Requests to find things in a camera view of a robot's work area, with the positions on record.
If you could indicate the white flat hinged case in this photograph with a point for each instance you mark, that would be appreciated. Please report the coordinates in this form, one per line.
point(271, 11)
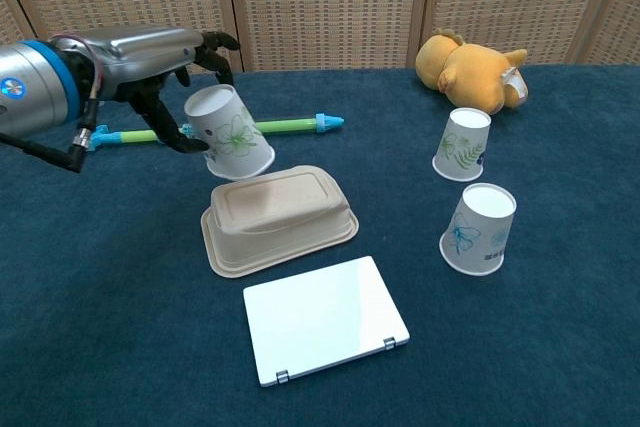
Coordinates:
point(320, 322)

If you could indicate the dark blue felt table cover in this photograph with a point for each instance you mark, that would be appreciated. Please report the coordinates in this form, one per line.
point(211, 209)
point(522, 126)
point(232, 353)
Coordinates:
point(100, 272)

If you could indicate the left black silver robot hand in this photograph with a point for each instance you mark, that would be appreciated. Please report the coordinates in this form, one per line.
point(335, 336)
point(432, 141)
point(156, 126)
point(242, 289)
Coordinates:
point(145, 52)

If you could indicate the green blue toy water pump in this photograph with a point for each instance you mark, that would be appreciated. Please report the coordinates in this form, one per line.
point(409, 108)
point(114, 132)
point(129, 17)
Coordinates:
point(290, 124)

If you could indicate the paper cup green flower print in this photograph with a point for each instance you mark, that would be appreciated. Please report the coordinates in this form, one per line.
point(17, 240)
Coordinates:
point(230, 137)

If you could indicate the beige pulp food container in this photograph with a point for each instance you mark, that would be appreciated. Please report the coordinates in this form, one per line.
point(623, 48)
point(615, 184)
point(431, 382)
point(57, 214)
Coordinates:
point(280, 217)

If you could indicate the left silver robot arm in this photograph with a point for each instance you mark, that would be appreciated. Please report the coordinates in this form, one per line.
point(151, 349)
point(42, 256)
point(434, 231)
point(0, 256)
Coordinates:
point(30, 87)

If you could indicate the woven bamboo folding screen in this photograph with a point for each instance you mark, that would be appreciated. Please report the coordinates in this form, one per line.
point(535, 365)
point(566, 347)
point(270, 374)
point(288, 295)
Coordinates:
point(325, 2)

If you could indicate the yellow plush toy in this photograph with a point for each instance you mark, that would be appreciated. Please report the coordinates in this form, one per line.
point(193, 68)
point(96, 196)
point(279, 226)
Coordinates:
point(475, 72)

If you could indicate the paper cup green fern print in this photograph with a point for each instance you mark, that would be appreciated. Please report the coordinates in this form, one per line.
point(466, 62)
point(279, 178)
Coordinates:
point(462, 147)

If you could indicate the paper cup blue flower print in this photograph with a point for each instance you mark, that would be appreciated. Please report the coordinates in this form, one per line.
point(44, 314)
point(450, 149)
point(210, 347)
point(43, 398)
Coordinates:
point(477, 232)

